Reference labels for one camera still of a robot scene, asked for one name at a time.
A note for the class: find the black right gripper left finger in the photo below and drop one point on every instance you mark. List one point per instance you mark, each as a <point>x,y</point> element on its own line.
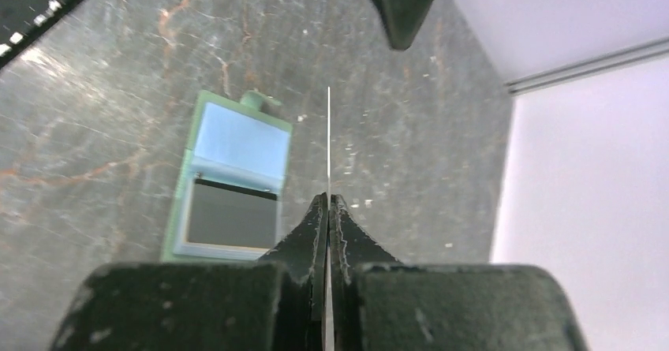
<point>274,303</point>

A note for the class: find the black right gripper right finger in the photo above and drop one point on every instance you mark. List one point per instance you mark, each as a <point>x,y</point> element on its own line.
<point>381,303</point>

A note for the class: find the white VIP card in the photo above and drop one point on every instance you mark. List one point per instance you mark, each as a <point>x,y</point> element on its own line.
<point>328,139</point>

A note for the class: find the aluminium frame rail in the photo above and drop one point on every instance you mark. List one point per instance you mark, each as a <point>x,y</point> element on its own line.
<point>658,48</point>

